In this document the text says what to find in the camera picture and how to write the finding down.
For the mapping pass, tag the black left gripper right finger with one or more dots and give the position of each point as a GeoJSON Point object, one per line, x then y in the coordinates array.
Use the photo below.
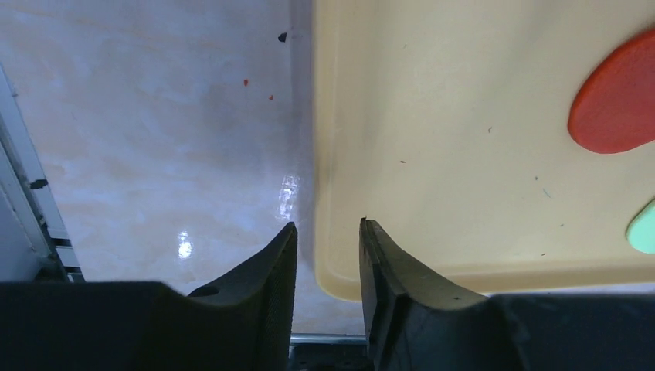
{"type": "Point", "coordinates": [416, 319]}

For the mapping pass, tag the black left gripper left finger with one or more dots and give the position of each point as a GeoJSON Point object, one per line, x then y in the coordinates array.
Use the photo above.
{"type": "Point", "coordinates": [239, 321]}

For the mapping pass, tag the yellow plastic tray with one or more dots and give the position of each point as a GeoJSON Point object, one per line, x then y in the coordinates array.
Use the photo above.
{"type": "Point", "coordinates": [446, 122]}

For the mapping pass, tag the green dough disc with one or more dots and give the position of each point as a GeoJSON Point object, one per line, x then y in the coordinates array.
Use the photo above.
{"type": "Point", "coordinates": [640, 231]}

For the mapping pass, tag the red dough disc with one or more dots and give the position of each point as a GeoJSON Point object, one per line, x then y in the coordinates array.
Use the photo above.
{"type": "Point", "coordinates": [613, 111]}

